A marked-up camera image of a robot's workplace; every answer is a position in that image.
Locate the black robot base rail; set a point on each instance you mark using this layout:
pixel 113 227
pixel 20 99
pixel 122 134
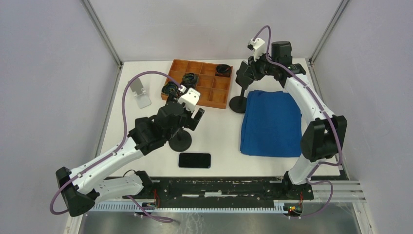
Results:
pixel 223 192

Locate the aluminium frame post right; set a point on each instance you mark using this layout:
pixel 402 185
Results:
pixel 329 29

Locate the black phone stand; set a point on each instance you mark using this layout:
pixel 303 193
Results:
pixel 181 141
pixel 238 103

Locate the white toothed cable duct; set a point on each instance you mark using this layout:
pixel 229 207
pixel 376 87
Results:
pixel 130 206

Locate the aluminium frame post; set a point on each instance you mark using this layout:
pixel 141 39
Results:
pixel 329 29
pixel 101 31

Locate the rolled tie back right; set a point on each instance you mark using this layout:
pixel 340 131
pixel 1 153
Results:
pixel 223 70

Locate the silver metal phone stand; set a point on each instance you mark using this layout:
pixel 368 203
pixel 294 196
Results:
pixel 139 92

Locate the rolled tie front left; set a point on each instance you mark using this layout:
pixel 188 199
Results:
pixel 171 89

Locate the rolled tie centre top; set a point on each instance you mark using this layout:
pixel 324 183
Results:
pixel 190 80

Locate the rolled tie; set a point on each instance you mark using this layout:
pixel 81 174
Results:
pixel 223 70
pixel 171 89
pixel 190 80

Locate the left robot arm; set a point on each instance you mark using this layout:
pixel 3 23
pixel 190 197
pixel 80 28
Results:
pixel 84 186

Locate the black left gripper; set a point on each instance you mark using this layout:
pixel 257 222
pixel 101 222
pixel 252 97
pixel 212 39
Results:
pixel 195 120

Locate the blue cloth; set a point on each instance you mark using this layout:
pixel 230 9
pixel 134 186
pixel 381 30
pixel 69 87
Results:
pixel 271 125

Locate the black phone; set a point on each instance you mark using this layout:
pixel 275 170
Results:
pixel 241 78
pixel 194 160

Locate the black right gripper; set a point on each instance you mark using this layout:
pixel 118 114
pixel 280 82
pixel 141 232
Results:
pixel 253 73

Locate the wooden compartment tray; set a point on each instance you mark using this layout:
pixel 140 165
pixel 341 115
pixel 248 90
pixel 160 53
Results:
pixel 214 90

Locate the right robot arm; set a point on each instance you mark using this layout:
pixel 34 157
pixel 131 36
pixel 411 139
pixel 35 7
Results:
pixel 323 132

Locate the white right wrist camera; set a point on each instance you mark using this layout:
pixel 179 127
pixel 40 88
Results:
pixel 258 47

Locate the aluminium frame post left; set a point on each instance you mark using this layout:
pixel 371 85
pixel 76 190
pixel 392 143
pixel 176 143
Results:
pixel 101 31

